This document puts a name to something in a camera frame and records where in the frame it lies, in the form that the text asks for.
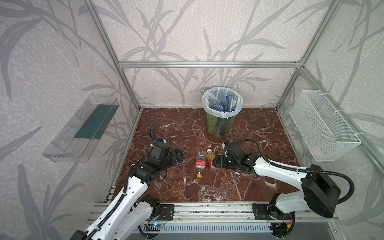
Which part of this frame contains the clear ribbed bottle blue cap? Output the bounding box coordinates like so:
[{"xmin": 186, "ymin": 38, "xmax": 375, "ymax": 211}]
[{"xmin": 226, "ymin": 96, "xmax": 239, "ymax": 113}]

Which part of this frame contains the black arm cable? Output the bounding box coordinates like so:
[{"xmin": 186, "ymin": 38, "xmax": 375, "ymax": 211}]
[
  {"xmin": 235, "ymin": 138, "xmax": 355, "ymax": 205},
  {"xmin": 80, "ymin": 128, "xmax": 169, "ymax": 240}
]

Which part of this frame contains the clear acrylic wall shelf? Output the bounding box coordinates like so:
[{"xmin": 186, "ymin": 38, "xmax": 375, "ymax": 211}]
[{"xmin": 42, "ymin": 94, "xmax": 120, "ymax": 163}]

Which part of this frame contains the orange drink bottle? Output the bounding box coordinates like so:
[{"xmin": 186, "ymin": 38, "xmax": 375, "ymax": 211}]
[{"xmin": 207, "ymin": 149, "xmax": 217, "ymax": 171}]

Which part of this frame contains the white plastic bin liner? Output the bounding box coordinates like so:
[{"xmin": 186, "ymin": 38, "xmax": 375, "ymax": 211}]
[{"xmin": 202, "ymin": 87, "xmax": 244, "ymax": 119}]

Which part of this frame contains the clear bottle red label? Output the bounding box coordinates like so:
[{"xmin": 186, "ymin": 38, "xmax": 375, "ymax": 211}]
[{"xmin": 195, "ymin": 151, "xmax": 207, "ymax": 179}]

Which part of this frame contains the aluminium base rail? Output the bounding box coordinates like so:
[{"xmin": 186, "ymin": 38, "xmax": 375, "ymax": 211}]
[{"xmin": 85, "ymin": 201, "xmax": 338, "ymax": 233}]

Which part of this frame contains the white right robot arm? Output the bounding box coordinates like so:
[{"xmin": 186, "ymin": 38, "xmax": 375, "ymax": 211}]
[{"xmin": 213, "ymin": 142, "xmax": 341, "ymax": 219}]

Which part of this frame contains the green circuit board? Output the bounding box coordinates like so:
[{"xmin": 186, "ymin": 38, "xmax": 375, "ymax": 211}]
[{"xmin": 145, "ymin": 222, "xmax": 166, "ymax": 232}]

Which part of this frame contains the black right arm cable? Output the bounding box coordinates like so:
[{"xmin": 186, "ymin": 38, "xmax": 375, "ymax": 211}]
[{"xmin": 235, "ymin": 138, "xmax": 355, "ymax": 205}]

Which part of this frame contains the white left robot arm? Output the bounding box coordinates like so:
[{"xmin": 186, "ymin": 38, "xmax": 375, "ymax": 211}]
[{"xmin": 71, "ymin": 142, "xmax": 183, "ymax": 240}]

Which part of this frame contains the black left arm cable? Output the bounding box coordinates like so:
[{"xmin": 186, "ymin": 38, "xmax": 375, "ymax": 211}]
[{"xmin": 80, "ymin": 128, "xmax": 169, "ymax": 240}]

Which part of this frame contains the clear bottle white cap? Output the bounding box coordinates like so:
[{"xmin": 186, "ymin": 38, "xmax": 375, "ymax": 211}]
[{"xmin": 209, "ymin": 99, "xmax": 226, "ymax": 112}]

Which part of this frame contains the white wire mesh basket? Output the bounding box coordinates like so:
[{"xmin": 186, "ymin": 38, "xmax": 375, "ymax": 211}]
[{"xmin": 290, "ymin": 90, "xmax": 362, "ymax": 162}]

